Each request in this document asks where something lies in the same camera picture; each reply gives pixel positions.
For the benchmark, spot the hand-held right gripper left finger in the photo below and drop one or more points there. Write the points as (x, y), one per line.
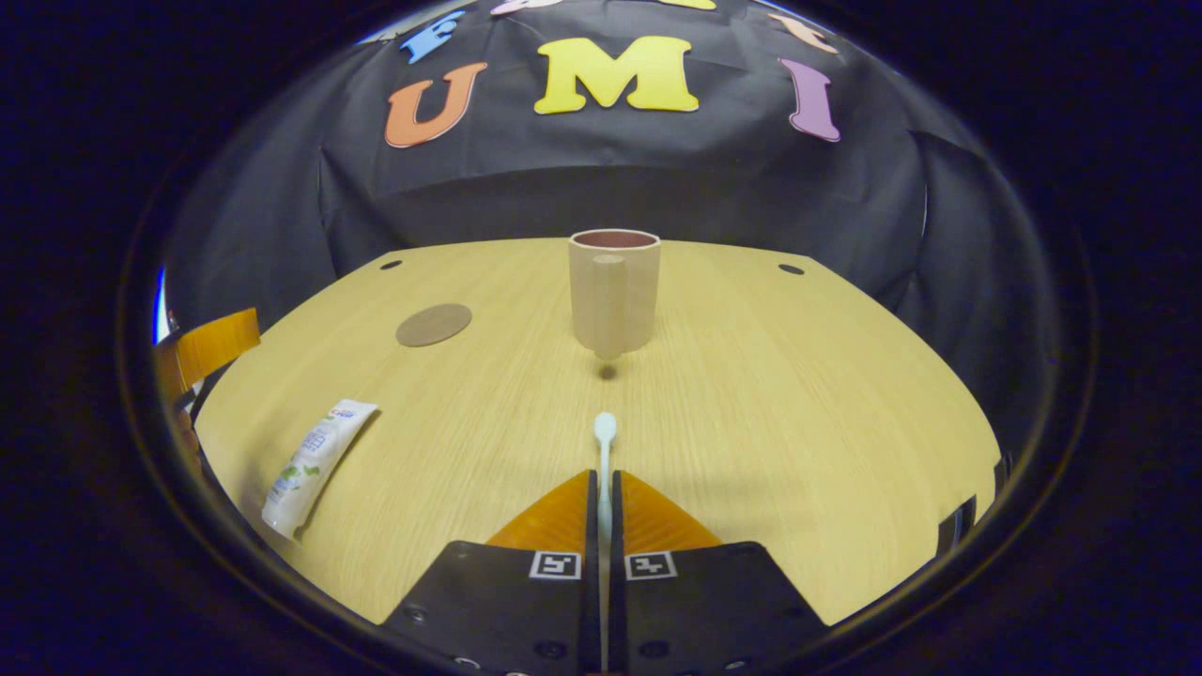
(526, 610)

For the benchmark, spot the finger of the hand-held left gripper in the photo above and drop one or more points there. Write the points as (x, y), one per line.
(211, 349)

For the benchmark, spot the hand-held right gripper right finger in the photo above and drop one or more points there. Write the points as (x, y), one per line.
(695, 610)

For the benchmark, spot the white toothpaste tube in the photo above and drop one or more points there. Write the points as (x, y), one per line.
(315, 460)

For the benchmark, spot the pale green toothbrush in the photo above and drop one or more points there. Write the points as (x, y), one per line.
(606, 451)

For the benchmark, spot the round brown coaster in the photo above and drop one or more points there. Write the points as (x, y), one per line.
(434, 325)

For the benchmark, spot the beige cup with brown inside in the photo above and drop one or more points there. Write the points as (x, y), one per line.
(615, 291)

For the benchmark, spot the wooden desktop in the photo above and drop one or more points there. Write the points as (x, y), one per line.
(751, 404)

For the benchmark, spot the computer monitor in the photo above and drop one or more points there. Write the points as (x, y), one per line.
(160, 310)

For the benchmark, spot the black backdrop cloth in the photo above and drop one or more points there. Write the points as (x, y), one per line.
(657, 178)

